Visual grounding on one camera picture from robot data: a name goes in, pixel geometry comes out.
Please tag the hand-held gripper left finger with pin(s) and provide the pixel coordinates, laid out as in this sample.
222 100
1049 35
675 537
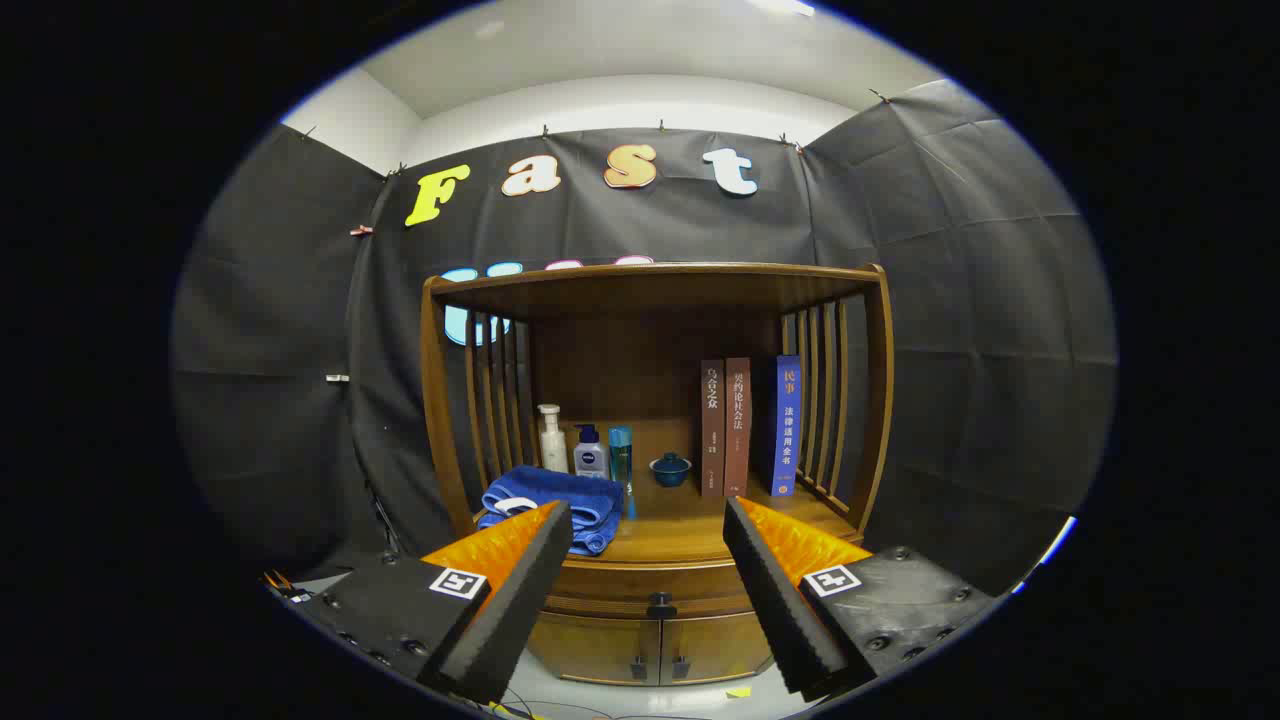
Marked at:
520 590

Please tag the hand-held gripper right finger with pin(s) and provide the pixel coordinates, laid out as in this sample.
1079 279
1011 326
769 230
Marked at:
775 590

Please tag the wooden drawer with black knob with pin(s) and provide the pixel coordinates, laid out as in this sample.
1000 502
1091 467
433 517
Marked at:
610 590

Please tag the wooden cabinet door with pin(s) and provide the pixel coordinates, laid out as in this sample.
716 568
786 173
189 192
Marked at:
590 648
715 645

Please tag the wooden cabinet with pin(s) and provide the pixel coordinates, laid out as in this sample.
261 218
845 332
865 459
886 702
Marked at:
650 290

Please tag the blue folded towel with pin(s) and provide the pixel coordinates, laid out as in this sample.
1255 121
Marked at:
560 495

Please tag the white pump bottle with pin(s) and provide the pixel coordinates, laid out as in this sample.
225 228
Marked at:
553 450

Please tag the white lotion bottle blue cap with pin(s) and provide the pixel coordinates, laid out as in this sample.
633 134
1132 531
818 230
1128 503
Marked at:
590 460

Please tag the reddish brown book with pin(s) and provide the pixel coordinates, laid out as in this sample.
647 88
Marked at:
737 440

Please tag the blue lidded teacup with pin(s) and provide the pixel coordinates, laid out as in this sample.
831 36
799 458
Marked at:
670 472

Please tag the blue book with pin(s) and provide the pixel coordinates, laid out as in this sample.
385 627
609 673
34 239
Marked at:
787 430

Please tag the dark brown book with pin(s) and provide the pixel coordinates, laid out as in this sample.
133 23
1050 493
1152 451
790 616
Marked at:
712 440

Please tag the clear blue bottle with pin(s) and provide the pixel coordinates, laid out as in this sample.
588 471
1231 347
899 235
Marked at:
620 460

